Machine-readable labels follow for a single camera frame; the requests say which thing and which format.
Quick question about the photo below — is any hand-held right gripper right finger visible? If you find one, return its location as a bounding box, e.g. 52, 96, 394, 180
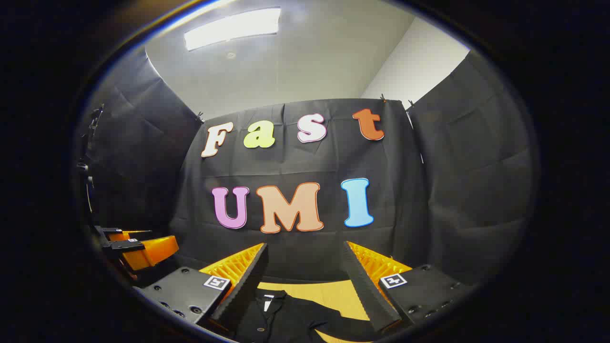
341, 241, 477, 333

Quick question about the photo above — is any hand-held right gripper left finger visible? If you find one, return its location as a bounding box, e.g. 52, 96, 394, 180
136, 242, 269, 333

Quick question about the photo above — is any black collared shirt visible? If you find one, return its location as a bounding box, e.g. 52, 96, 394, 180
234, 288, 382, 343

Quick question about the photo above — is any black backdrop cloth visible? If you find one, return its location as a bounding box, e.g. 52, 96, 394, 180
81, 45, 537, 286

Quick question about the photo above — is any rectangular ceiling light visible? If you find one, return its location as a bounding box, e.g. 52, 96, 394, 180
183, 7, 282, 51

